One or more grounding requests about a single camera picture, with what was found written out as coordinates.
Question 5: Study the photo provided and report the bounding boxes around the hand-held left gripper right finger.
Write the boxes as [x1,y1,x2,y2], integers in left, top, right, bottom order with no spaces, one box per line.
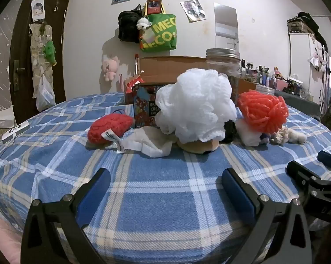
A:
[221,167,312,264]

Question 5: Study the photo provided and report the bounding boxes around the dark wooden door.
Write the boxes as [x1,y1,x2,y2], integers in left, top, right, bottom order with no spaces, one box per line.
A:
[9,0,74,113]

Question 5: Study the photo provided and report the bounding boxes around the black cloth on wardrobe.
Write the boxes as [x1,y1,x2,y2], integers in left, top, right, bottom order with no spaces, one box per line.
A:
[297,11,327,42]

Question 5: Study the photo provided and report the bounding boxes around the cardboard box with red inside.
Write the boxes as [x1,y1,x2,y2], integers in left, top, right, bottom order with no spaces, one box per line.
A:
[124,56,257,105]

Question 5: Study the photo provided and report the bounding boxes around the row of cosmetic bottles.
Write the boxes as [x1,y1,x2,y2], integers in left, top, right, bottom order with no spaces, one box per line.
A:
[240,59,311,98]

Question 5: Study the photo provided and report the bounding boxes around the white paper bag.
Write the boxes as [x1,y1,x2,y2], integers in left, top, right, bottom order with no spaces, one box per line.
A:
[0,106,18,128]

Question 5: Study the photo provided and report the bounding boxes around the white plastic bag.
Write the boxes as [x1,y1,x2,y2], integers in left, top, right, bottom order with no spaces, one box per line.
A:
[36,73,56,112]

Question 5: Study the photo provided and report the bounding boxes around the dark box with colourful print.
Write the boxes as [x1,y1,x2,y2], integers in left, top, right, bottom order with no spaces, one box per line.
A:
[132,82,166,129]

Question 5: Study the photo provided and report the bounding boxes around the coral red mesh bath pouf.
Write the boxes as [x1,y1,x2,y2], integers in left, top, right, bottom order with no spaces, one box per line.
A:
[237,89,289,135]

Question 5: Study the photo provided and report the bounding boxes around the red bag with photo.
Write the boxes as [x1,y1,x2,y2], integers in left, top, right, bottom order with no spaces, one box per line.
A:
[145,0,163,15]

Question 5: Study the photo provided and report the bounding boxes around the white remote control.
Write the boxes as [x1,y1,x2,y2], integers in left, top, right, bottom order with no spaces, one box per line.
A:
[2,121,29,144]

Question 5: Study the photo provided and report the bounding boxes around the white mesh bath pouf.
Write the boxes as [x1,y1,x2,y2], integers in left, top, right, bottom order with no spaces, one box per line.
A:
[155,68,238,143]

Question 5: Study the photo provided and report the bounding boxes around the white wardrobe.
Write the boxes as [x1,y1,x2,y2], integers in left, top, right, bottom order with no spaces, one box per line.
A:
[289,31,329,110]

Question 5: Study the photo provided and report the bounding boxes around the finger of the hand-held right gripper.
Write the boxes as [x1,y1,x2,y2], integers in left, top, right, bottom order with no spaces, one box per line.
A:
[317,150,331,171]
[287,160,322,187]

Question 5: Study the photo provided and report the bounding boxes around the wall mirror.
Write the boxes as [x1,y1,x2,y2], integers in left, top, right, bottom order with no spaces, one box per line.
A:
[213,2,240,54]

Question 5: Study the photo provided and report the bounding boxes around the small white plush toy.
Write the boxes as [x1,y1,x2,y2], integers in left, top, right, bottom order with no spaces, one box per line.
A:
[136,17,150,31]

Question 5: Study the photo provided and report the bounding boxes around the green plush toy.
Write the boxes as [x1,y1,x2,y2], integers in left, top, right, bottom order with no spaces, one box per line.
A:
[43,41,57,66]

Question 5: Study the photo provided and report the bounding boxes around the white cloth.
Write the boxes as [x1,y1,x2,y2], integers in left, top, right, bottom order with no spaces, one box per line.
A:
[235,118,265,147]

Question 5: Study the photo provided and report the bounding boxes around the large glass jar metal lid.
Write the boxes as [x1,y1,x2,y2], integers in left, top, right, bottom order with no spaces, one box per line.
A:
[205,48,241,102]

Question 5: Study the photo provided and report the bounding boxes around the beige round powder puff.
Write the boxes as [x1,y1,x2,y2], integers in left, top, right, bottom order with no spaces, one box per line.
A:
[177,138,220,154]

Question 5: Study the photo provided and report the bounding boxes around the cream crochet scrunchie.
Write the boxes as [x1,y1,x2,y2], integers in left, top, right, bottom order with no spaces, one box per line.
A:
[270,126,307,145]

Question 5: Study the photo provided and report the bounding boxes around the photo wall poster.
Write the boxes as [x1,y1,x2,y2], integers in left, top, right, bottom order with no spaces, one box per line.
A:
[180,0,207,22]

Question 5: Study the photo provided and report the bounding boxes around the black backpack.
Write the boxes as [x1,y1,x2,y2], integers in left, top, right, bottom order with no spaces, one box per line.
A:
[118,4,142,44]

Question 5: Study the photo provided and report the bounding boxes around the hanging door organiser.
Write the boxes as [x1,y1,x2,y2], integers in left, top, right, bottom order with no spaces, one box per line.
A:
[29,20,57,99]

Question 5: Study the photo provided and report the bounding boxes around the red knitted pouch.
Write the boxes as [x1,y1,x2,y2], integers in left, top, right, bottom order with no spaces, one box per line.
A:
[88,109,134,154]

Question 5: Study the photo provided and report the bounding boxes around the white translucent sheet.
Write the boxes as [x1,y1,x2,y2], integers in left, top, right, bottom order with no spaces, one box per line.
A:
[121,128,175,158]

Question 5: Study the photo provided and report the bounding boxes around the clear cosmetic case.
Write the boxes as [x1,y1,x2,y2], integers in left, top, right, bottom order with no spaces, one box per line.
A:
[287,16,313,33]

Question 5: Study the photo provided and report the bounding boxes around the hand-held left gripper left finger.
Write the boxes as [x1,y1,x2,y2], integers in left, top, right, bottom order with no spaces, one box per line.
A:
[20,167,112,264]

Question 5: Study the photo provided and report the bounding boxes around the black scrunchie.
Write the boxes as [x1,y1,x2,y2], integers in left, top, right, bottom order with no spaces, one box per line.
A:
[224,119,237,143]

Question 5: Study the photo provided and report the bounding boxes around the green tote bag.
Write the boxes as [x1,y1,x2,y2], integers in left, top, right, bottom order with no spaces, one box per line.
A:
[139,14,177,53]

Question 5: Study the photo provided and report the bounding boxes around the white paper door picture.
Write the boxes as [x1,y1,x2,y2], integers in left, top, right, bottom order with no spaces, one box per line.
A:
[31,0,45,22]

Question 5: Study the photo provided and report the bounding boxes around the pink plush toy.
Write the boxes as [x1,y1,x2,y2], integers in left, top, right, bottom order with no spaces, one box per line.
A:
[102,56,120,82]

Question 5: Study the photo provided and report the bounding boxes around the dark cloth covered table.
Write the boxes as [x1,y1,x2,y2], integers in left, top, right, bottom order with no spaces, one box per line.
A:
[274,88,322,116]

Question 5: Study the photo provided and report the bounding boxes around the metal door handle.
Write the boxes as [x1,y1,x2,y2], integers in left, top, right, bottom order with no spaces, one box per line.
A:
[12,60,26,91]

